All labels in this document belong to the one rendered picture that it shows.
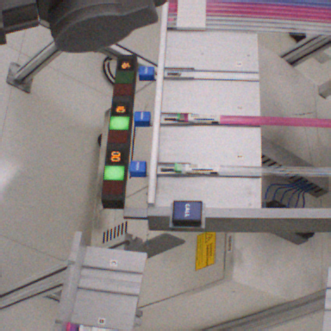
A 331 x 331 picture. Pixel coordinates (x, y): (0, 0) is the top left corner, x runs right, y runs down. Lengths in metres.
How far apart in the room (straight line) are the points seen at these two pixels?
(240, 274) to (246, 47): 0.48
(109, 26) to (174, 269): 1.17
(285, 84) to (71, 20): 1.44
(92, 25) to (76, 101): 1.71
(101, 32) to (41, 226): 1.48
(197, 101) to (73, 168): 0.83
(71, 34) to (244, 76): 0.90
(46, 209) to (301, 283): 0.77
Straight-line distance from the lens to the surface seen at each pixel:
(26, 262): 2.09
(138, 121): 1.50
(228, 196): 1.42
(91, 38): 0.72
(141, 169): 1.44
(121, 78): 1.58
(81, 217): 2.25
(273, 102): 1.99
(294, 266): 1.83
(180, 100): 1.53
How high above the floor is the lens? 1.70
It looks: 42 degrees down
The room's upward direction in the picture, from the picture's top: 61 degrees clockwise
